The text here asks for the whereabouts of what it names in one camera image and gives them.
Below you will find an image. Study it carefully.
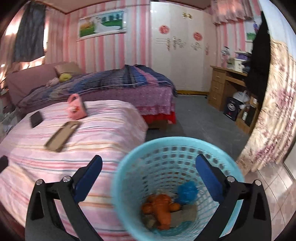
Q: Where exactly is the blue plastic bag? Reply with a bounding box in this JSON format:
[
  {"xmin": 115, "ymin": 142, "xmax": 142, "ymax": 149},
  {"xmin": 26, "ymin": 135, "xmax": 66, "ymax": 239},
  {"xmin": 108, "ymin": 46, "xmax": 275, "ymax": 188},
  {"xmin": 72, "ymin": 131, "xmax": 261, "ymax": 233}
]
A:
[{"xmin": 176, "ymin": 181, "xmax": 199, "ymax": 205}]

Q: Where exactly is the cardboard tube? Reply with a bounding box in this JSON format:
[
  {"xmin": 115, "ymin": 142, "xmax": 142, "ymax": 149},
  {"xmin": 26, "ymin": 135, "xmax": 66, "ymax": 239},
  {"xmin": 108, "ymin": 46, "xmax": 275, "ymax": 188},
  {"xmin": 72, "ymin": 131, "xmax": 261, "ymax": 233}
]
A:
[{"xmin": 170, "ymin": 204, "xmax": 197, "ymax": 228}]

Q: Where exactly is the orange snack wrapper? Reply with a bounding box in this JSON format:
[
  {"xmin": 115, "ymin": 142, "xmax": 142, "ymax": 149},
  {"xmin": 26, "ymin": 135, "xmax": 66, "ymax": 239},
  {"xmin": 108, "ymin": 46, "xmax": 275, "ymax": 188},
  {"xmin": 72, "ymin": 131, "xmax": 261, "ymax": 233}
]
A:
[{"xmin": 152, "ymin": 194, "xmax": 171, "ymax": 230}]

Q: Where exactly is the orange peel piece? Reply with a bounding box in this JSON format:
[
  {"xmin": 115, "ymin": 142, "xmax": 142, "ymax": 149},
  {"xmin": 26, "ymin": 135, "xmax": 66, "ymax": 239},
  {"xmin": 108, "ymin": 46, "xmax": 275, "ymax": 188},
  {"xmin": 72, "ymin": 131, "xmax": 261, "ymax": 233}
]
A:
[{"xmin": 142, "ymin": 202, "xmax": 153, "ymax": 215}]

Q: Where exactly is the small orange fruit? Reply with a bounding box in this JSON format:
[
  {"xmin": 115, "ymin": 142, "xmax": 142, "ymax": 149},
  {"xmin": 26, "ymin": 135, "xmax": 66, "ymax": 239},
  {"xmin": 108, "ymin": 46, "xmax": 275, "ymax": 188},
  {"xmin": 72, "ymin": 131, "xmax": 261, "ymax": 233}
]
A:
[{"xmin": 169, "ymin": 202, "xmax": 181, "ymax": 212}]

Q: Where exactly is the tan phone case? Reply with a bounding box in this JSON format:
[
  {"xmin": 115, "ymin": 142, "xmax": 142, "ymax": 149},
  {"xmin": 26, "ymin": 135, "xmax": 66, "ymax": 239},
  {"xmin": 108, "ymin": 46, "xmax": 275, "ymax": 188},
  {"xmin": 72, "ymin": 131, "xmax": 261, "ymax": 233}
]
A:
[{"xmin": 44, "ymin": 121, "xmax": 81, "ymax": 153}]

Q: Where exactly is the black smartphone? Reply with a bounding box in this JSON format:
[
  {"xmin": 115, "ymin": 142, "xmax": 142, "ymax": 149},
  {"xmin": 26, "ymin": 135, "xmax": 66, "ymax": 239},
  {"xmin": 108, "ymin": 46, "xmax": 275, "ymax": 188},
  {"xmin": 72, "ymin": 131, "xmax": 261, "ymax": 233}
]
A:
[{"xmin": 30, "ymin": 111, "xmax": 44, "ymax": 128}]

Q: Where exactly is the turquoise plastic laundry basket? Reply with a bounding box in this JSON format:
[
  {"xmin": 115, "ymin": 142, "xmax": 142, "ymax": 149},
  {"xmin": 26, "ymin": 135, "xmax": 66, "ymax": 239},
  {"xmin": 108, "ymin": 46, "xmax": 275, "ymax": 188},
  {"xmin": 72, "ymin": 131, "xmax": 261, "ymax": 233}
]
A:
[{"xmin": 111, "ymin": 137, "xmax": 245, "ymax": 240}]

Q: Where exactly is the pink cartoon mug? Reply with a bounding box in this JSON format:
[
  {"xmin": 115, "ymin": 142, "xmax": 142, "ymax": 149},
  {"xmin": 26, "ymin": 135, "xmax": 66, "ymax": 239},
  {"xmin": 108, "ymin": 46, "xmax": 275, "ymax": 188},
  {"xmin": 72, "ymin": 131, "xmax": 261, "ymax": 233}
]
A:
[{"xmin": 67, "ymin": 93, "xmax": 88, "ymax": 121}]

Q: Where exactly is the floral curtain right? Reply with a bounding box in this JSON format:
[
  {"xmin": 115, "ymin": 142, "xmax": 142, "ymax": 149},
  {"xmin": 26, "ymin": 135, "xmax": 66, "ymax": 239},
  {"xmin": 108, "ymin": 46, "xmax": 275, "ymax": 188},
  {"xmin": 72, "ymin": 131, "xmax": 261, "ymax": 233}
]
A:
[{"xmin": 236, "ymin": 40, "xmax": 295, "ymax": 175}]

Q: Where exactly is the black shopping bag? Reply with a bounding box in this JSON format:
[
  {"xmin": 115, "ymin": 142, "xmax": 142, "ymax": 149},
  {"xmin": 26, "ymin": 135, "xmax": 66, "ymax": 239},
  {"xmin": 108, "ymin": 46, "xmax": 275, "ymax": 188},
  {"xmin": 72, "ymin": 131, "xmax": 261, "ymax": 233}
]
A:
[{"xmin": 223, "ymin": 97, "xmax": 243, "ymax": 121}]

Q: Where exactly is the purple bed with plaid blanket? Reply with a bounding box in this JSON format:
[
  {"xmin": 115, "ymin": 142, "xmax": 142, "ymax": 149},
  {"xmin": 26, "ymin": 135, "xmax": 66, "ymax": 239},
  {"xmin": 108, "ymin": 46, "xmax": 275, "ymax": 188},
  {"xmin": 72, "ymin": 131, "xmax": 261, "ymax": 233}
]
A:
[{"xmin": 5, "ymin": 62, "xmax": 178, "ymax": 125}]

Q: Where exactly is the pink plush toy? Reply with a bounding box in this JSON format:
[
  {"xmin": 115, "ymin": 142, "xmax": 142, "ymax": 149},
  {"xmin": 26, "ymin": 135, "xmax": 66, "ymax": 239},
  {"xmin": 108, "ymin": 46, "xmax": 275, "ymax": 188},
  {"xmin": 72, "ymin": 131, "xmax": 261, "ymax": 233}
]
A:
[{"xmin": 46, "ymin": 77, "xmax": 59, "ymax": 87}]

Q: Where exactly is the wooden desk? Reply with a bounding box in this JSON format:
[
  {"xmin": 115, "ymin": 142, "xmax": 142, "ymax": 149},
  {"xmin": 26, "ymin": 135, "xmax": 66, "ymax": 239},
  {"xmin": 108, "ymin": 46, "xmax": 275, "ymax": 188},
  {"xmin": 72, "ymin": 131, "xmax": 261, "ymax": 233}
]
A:
[{"xmin": 208, "ymin": 66, "xmax": 259, "ymax": 135}]

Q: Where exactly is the yellow plush toy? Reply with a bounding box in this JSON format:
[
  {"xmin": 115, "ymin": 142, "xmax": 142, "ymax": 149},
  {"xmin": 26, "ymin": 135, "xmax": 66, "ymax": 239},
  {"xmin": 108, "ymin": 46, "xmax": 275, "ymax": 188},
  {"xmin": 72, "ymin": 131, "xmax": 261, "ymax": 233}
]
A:
[{"xmin": 59, "ymin": 73, "xmax": 72, "ymax": 83}]

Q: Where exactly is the brown pillow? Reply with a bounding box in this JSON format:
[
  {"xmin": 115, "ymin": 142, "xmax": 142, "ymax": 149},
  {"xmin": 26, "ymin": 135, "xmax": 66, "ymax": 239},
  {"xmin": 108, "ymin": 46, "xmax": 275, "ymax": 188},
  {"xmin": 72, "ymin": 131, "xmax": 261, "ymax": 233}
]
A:
[{"xmin": 54, "ymin": 62, "xmax": 84, "ymax": 76}]

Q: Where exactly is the dark window curtain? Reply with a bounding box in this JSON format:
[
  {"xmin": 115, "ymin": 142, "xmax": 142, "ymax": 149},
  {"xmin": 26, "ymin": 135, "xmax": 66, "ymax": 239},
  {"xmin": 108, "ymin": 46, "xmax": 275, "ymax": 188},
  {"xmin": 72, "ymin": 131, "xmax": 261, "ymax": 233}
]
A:
[{"xmin": 13, "ymin": 1, "xmax": 46, "ymax": 62}]

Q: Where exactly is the desk lamp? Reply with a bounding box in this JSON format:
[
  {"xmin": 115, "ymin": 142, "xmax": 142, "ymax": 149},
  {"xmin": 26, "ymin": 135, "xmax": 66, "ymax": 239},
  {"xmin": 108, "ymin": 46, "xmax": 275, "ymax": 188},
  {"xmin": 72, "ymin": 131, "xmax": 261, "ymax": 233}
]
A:
[{"xmin": 221, "ymin": 46, "xmax": 230, "ymax": 68}]

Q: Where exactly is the white wardrobe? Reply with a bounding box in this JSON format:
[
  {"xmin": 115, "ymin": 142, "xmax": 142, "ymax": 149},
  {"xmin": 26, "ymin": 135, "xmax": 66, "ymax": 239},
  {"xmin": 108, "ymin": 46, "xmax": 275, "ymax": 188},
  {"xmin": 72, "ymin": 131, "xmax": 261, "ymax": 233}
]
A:
[{"xmin": 150, "ymin": 1, "xmax": 217, "ymax": 92}]

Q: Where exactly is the framed wedding picture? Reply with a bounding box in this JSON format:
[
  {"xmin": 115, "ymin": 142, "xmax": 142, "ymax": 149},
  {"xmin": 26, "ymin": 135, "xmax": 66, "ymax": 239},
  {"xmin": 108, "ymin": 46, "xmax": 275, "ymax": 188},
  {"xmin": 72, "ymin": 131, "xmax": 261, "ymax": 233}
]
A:
[{"xmin": 77, "ymin": 9, "xmax": 127, "ymax": 41}]

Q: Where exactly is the pink valance curtain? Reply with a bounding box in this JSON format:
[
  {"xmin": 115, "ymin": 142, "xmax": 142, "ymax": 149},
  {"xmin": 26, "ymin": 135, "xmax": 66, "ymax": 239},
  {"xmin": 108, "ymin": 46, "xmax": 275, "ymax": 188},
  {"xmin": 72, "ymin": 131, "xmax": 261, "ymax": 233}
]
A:
[{"xmin": 211, "ymin": 0, "xmax": 253, "ymax": 25}]

